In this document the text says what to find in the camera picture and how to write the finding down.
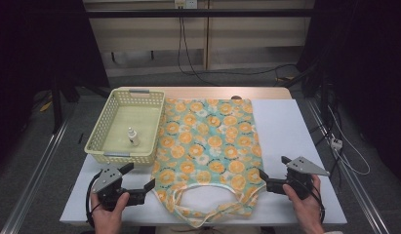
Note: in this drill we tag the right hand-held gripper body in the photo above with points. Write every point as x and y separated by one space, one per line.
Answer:
303 166

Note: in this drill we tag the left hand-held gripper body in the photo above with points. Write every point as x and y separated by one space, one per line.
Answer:
107 177

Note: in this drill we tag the small white bottle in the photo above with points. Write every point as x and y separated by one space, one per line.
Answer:
133 137

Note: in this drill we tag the pale yellow perforated plastic basket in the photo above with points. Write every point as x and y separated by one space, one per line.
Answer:
136 113

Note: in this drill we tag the orange slice print tote bag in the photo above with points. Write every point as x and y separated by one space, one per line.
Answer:
204 139

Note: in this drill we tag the person's left hand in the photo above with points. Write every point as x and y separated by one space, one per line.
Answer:
107 221

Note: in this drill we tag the person's right hand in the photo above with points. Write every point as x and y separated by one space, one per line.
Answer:
308 211

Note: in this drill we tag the white table mat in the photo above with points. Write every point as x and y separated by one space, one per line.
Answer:
281 130

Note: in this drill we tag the white power strip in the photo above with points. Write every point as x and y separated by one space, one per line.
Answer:
336 143

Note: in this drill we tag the small brown round object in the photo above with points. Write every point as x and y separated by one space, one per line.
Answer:
236 97

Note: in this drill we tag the black metal stand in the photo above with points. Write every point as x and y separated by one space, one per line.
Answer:
57 104

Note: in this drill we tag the black cabinet leg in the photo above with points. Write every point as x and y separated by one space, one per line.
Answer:
152 55

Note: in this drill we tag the black curtain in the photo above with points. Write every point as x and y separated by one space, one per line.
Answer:
367 65
32 42

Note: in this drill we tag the aluminium floor rail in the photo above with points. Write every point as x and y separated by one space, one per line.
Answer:
354 188
35 175

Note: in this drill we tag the beige wooden wall cabinet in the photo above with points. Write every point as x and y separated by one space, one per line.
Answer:
253 35

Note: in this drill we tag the white wall socket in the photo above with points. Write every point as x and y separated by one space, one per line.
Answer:
185 3

